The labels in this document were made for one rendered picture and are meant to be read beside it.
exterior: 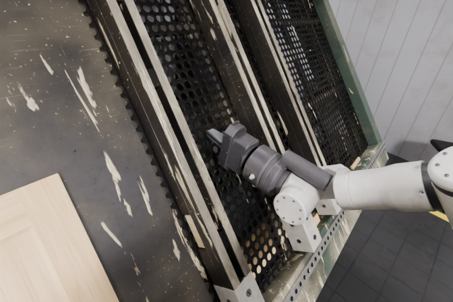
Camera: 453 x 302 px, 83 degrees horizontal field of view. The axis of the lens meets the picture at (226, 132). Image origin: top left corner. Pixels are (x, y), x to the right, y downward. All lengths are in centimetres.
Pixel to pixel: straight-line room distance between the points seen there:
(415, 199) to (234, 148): 32
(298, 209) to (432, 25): 306
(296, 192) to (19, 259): 44
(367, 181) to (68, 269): 48
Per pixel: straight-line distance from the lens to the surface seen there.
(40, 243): 50
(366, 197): 47
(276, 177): 52
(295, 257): 87
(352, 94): 157
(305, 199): 49
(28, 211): 49
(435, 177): 39
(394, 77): 350
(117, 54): 59
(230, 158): 58
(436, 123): 353
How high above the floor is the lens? 156
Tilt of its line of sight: 29 degrees down
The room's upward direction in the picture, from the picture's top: 6 degrees clockwise
